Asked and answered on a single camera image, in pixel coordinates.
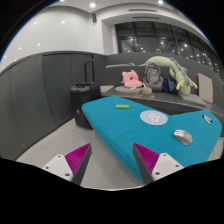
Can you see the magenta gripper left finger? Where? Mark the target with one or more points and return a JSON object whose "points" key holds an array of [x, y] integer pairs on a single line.
{"points": [[72, 166]]}

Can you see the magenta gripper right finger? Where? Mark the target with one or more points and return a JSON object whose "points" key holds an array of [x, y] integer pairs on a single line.
{"points": [[154, 166]]}

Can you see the grey computer mouse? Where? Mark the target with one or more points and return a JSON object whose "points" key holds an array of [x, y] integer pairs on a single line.
{"points": [[183, 136]]}

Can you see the round light blue mouse pad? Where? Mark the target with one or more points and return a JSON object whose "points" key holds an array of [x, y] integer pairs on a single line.
{"points": [[154, 118]]}

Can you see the teal table cover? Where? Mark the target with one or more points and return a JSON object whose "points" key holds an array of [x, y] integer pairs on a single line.
{"points": [[119, 129]]}

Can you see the green marker pen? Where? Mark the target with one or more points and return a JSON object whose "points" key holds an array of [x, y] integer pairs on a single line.
{"points": [[122, 106]]}

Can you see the blue white marker pen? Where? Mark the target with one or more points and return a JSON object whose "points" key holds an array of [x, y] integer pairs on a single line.
{"points": [[208, 120]]}

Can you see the black rolling suitcase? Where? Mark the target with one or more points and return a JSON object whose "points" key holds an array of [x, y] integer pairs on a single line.
{"points": [[80, 94]]}

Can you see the small brown cup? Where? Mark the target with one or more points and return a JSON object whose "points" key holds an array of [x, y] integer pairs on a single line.
{"points": [[146, 91]]}

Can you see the grey seat cushion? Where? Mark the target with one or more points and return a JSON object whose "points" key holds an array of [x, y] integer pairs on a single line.
{"points": [[193, 99]]}

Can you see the dark blue bag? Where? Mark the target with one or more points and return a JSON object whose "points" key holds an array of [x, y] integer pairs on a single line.
{"points": [[169, 86]]}

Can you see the grey bench sofa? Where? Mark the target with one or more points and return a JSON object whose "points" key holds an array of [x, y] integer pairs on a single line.
{"points": [[112, 67]]}

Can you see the grey backpack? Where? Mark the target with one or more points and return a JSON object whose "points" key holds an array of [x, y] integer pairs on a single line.
{"points": [[152, 77]]}

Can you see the pink plush toy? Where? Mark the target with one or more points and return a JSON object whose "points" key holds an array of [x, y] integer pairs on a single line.
{"points": [[131, 79]]}

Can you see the beige square cushion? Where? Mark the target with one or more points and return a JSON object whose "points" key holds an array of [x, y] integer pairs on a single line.
{"points": [[205, 88]]}

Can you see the green dragon plush toy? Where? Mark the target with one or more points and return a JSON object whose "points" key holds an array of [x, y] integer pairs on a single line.
{"points": [[177, 72]]}

